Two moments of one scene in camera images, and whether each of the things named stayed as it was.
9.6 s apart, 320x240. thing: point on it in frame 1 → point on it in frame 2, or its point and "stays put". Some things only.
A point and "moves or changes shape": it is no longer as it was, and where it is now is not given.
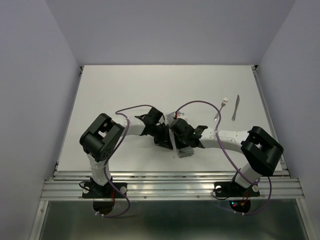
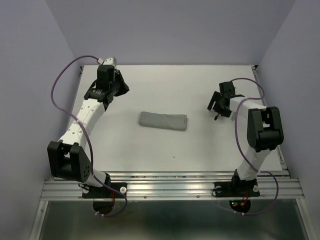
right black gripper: (178, 144) → (215, 97)
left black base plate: (92, 191) stays put
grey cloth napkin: (182, 151) moves or changes shape
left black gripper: (164, 140) → (125, 88)
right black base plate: (232, 189) stays put
